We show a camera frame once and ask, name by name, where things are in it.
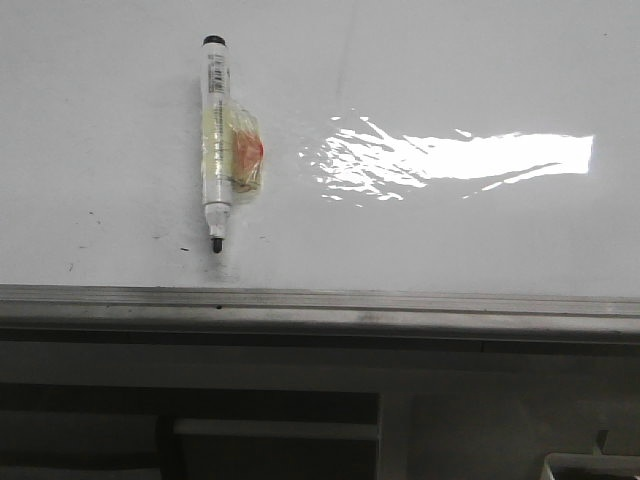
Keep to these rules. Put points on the white black-tipped whiteboard marker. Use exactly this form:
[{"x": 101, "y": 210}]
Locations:
[{"x": 231, "y": 144}]

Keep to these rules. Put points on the white horizontal bar below board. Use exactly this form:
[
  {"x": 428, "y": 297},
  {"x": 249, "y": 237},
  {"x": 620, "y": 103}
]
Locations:
[{"x": 276, "y": 429}]

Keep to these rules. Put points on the white container at bottom right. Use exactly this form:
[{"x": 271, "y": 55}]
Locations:
[{"x": 582, "y": 466}]

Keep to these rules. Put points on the white whiteboard with aluminium frame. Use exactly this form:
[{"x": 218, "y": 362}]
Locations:
[{"x": 431, "y": 168}]

